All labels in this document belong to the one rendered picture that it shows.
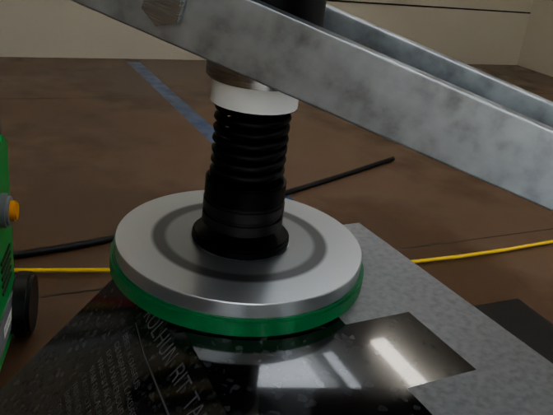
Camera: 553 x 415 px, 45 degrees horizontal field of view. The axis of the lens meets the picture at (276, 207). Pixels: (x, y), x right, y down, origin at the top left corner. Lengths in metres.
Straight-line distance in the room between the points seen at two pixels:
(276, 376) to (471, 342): 0.17
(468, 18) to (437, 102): 6.02
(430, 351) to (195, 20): 0.29
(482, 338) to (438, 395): 0.09
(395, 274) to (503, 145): 0.20
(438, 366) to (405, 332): 0.04
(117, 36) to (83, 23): 0.25
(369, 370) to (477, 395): 0.08
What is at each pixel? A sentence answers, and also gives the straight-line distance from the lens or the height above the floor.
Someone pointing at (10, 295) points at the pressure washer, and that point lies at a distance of 1.80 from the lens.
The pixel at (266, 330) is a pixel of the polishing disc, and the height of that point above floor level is 0.81.
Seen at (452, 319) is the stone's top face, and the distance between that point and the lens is 0.57.
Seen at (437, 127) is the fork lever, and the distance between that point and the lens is 0.46.
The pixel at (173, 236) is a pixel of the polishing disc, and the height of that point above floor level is 0.83.
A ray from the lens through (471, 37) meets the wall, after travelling 6.55.
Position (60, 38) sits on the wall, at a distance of 4.94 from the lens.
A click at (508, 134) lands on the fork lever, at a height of 0.97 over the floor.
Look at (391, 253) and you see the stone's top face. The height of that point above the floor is 0.80.
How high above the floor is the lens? 1.09
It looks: 24 degrees down
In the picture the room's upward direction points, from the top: 7 degrees clockwise
